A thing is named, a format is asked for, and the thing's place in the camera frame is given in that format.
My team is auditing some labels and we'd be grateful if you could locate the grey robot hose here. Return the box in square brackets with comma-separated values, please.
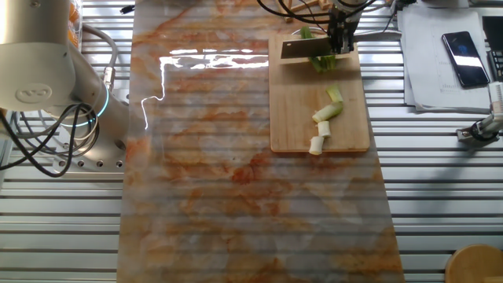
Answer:
[80, 24, 119, 91]

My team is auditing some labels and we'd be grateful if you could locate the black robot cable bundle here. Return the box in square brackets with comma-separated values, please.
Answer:
[0, 101, 99, 178]

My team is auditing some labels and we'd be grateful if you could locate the orange marble pattern mat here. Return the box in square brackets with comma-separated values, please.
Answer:
[116, 0, 406, 283]

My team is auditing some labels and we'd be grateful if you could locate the white paper stack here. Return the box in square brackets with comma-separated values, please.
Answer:
[395, 4, 497, 115]

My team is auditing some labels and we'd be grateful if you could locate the short white scallion piece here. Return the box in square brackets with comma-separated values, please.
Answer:
[312, 101, 344, 123]
[308, 135, 325, 156]
[316, 120, 332, 138]

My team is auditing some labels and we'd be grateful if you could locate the metal clamp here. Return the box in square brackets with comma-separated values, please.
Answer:
[455, 81, 503, 149]

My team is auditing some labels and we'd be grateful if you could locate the round wooden disc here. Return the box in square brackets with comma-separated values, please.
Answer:
[444, 244, 503, 283]

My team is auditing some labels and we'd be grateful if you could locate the steel kitchen cleaver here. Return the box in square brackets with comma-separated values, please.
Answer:
[279, 30, 403, 61]

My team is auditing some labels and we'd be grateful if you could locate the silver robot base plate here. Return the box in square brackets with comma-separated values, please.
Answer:
[53, 125, 129, 180]

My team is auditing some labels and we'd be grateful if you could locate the round orange fruit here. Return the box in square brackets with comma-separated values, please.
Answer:
[67, 0, 80, 23]
[67, 27, 82, 48]

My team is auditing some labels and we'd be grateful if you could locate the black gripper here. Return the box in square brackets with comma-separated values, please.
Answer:
[328, 3, 359, 55]

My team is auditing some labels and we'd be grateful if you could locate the black keyboard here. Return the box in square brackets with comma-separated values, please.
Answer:
[481, 15, 503, 83]

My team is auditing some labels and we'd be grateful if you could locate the green scallion stalk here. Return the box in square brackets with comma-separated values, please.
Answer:
[300, 26, 339, 75]

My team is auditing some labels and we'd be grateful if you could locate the wooden knife rack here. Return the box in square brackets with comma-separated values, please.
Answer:
[277, 0, 333, 24]

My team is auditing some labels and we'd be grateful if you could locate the black smartphone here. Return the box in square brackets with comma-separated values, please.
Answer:
[441, 31, 492, 89]

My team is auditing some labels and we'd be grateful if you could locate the wooden cutting board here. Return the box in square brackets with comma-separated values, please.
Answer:
[268, 32, 371, 153]

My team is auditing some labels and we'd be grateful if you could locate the short pale green scallion piece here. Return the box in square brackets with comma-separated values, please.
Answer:
[325, 84, 344, 104]

